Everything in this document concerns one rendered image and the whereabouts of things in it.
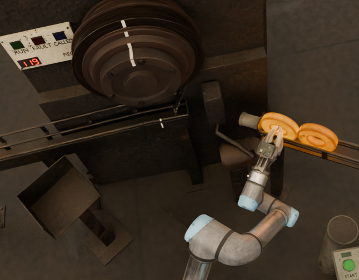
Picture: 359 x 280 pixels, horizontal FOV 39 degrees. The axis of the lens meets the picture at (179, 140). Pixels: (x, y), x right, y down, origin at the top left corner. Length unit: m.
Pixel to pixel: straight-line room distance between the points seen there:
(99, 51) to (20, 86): 1.78
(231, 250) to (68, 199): 0.82
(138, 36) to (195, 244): 0.73
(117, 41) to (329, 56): 1.76
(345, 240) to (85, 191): 1.08
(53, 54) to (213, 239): 0.90
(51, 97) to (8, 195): 1.06
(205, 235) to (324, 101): 1.47
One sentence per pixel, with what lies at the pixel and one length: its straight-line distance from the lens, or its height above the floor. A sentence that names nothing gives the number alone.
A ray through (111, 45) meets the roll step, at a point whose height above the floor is 1.27.
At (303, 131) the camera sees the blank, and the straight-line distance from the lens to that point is 2.04.
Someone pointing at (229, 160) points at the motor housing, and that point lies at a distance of 2.27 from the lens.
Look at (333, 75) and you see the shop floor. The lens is 3.13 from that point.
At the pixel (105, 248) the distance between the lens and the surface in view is 2.78.
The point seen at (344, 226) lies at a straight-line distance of 2.16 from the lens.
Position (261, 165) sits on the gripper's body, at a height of 0.71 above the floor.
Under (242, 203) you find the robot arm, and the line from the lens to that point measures 2.03.
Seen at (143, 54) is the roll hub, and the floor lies 1.25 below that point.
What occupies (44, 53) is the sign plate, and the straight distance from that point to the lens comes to 2.00.
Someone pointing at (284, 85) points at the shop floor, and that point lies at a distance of 3.07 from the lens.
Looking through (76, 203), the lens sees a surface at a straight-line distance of 2.24.
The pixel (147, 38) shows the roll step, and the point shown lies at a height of 1.27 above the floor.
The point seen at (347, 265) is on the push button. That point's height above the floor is 0.61.
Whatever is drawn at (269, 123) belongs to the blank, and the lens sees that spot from 2.09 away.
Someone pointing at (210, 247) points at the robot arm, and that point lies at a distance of 1.78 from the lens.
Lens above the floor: 2.55
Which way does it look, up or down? 60 degrees down
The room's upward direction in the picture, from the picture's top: 19 degrees counter-clockwise
